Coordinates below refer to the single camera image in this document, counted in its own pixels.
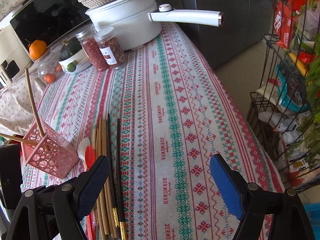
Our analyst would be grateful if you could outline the red snack packet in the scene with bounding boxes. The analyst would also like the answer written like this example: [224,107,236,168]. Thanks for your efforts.
[272,1,299,49]

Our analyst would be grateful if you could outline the clear jar of red beans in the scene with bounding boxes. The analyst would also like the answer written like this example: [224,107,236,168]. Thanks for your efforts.
[76,23,108,72]

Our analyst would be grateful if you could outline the blue plastic stool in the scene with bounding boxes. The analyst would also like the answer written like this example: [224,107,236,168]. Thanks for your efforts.
[304,204,320,240]

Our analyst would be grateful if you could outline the red plastic spoon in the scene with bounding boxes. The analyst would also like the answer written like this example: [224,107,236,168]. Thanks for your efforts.
[85,144,98,240]

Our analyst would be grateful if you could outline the dark grey refrigerator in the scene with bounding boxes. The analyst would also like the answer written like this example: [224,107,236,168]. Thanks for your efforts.
[160,0,275,69]

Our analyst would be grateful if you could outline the dark green squash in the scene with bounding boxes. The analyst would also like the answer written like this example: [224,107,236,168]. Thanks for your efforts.
[60,37,82,61]

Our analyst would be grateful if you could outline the cream microwave oven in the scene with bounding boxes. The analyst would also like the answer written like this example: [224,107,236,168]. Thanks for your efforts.
[0,0,95,87]

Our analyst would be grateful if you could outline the clear glass jar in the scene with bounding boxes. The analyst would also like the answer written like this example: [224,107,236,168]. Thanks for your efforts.
[37,49,63,85]

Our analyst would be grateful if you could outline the bamboo chopstick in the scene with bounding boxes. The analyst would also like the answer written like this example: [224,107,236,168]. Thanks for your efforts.
[96,122,107,240]
[102,119,114,235]
[24,68,45,137]
[0,133,38,146]
[92,128,101,240]
[99,119,110,236]

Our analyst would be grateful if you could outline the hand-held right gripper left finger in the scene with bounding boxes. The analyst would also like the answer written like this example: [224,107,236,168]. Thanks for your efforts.
[7,155,112,240]

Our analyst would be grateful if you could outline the red green patterned tablecloth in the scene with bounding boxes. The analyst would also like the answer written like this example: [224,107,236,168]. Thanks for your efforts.
[21,21,285,240]

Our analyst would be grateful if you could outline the orange fruit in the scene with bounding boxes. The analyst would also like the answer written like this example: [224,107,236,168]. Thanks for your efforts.
[29,40,47,61]

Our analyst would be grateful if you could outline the green leafy vegetables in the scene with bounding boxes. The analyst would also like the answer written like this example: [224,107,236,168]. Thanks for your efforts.
[290,0,320,170]

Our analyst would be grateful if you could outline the yellow vegetable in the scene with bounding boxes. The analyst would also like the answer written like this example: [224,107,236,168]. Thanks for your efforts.
[287,52,307,77]

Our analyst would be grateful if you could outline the black wire rack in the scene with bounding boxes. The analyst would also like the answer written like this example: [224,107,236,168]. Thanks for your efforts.
[246,0,320,195]

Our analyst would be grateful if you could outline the white plastic spoon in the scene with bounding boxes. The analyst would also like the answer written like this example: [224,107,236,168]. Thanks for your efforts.
[77,137,94,170]

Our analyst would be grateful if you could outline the white pot with long handle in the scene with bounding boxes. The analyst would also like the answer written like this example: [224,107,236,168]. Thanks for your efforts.
[85,0,225,51]

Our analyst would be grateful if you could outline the white plastic bags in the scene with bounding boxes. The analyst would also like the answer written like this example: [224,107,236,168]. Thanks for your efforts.
[257,110,300,155]

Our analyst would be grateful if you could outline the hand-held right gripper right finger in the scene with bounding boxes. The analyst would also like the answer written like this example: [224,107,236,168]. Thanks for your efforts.
[209,154,319,240]

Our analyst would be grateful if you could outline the chopsticks in pink holder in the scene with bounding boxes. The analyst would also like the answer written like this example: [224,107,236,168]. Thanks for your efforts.
[0,72,50,140]

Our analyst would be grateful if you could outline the blue snack packet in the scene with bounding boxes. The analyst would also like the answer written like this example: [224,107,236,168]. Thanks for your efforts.
[276,64,309,112]

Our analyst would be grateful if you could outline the white bowl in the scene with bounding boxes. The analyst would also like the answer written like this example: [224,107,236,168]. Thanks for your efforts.
[58,47,93,74]

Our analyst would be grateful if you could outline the black chopstick with gold band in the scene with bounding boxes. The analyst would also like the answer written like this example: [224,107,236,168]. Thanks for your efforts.
[116,118,127,240]
[107,113,120,239]

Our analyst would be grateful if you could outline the pink perforated utensil holder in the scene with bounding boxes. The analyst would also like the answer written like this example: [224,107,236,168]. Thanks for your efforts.
[20,122,75,179]

